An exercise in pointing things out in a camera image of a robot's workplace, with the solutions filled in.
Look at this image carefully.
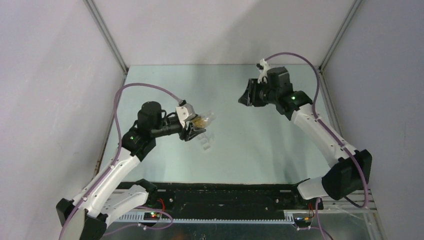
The aluminium frame post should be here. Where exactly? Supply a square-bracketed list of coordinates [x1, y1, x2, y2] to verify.
[318, 0, 364, 73]
[83, 0, 129, 75]

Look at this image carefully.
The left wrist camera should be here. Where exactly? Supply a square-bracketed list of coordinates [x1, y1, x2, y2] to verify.
[175, 101, 197, 129]

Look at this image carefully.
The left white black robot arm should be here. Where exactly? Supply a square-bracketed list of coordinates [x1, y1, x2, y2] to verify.
[56, 101, 214, 240]

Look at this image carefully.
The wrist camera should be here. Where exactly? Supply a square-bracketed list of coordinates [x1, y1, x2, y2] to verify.
[175, 101, 197, 129]
[256, 58, 271, 84]

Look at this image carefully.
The clear three-cell pill organizer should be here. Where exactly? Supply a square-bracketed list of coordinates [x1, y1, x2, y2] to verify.
[196, 132, 212, 152]

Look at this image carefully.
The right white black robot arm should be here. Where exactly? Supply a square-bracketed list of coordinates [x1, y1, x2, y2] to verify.
[238, 67, 372, 209]

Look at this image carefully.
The aluminium left frame post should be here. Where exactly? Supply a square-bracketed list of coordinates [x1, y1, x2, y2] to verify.
[83, 0, 129, 75]

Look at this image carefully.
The aluminium right frame post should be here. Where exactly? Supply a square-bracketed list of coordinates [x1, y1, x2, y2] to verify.
[318, 0, 364, 73]

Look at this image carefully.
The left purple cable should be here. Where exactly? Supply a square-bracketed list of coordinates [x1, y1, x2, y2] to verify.
[57, 83, 184, 240]

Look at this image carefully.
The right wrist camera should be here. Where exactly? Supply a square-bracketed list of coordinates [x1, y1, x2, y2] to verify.
[256, 58, 271, 84]

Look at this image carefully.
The right circuit board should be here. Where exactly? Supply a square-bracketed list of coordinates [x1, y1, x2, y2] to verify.
[293, 217, 314, 229]

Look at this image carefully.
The white slotted cable duct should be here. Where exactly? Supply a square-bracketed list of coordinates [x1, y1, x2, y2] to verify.
[114, 211, 295, 224]

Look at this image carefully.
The left circuit board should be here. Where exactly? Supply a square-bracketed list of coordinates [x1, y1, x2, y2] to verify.
[143, 211, 162, 221]

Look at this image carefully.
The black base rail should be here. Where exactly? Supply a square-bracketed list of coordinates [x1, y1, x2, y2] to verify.
[109, 180, 360, 221]

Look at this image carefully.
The circuit board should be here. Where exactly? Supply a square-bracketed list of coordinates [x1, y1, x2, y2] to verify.
[143, 211, 162, 221]
[293, 217, 314, 229]

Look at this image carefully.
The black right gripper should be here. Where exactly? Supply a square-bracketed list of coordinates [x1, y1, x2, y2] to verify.
[239, 78, 279, 107]

